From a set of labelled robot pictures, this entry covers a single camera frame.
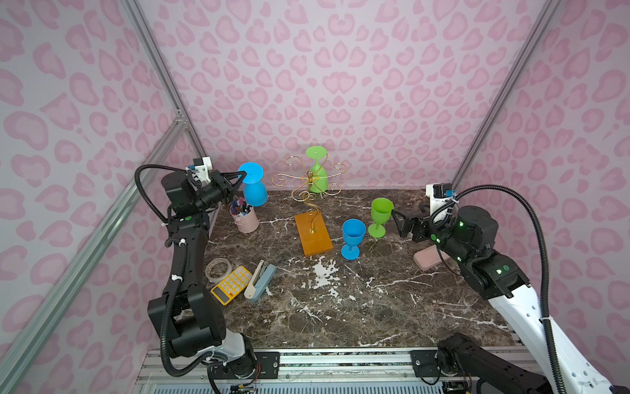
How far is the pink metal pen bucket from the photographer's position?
98 cm

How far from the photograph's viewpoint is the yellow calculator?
2.87 ft

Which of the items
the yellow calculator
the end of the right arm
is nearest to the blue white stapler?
the yellow calculator

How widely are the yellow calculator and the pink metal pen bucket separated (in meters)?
0.19

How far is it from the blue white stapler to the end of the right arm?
1.76ft

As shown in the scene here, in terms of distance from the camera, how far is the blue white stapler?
863mm

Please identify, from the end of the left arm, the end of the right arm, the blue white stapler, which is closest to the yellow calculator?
the blue white stapler

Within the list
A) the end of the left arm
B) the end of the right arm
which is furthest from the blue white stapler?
the end of the right arm

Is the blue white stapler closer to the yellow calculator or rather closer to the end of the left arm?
the yellow calculator

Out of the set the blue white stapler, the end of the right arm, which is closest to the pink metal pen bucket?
the blue white stapler

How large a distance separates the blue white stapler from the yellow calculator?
0.03 meters

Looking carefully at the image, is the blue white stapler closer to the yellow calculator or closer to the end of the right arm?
the yellow calculator

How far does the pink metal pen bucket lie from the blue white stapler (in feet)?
0.61

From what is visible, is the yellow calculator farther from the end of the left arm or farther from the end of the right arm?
the end of the right arm

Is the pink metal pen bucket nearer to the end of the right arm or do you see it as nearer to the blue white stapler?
the blue white stapler
